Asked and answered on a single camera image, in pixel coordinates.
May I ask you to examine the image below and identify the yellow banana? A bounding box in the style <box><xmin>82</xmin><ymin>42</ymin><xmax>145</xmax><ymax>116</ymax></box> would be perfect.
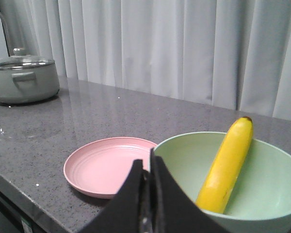
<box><xmin>195</xmin><ymin>116</ymin><xmax>254</xmax><ymax>214</ymax></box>

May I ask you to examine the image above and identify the green bowl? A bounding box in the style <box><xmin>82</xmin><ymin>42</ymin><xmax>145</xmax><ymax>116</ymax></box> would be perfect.
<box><xmin>155</xmin><ymin>132</ymin><xmax>291</xmax><ymax>233</ymax></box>

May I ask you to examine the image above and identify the curved metal faucet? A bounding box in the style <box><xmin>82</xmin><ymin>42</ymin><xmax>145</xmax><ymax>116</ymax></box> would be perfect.
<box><xmin>0</xmin><ymin>12</ymin><xmax>14</xmax><ymax>56</ymax></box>

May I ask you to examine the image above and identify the glass pot lid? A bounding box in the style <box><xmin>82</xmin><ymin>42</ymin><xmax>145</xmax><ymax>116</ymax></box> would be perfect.
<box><xmin>0</xmin><ymin>48</ymin><xmax>55</xmax><ymax>70</ymax></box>

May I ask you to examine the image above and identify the pink plate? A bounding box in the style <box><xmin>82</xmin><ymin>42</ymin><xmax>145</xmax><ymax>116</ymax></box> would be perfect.
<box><xmin>63</xmin><ymin>137</ymin><xmax>156</xmax><ymax>199</ymax></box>

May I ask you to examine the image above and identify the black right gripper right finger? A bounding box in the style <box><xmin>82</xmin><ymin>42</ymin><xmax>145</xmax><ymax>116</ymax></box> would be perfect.
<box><xmin>145</xmin><ymin>149</ymin><xmax>227</xmax><ymax>233</ymax></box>

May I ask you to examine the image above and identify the grey-green cooking pot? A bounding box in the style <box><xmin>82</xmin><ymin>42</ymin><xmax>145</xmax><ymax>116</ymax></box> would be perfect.
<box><xmin>0</xmin><ymin>64</ymin><xmax>60</xmax><ymax>104</ymax></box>

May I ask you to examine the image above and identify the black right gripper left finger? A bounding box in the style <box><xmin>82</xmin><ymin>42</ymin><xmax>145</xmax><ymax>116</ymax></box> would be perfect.
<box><xmin>79</xmin><ymin>159</ymin><xmax>143</xmax><ymax>233</ymax></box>

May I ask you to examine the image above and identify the grey-green curtain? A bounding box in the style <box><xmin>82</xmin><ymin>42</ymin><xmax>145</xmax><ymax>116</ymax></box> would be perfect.
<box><xmin>0</xmin><ymin>0</ymin><xmax>291</xmax><ymax>120</ymax></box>

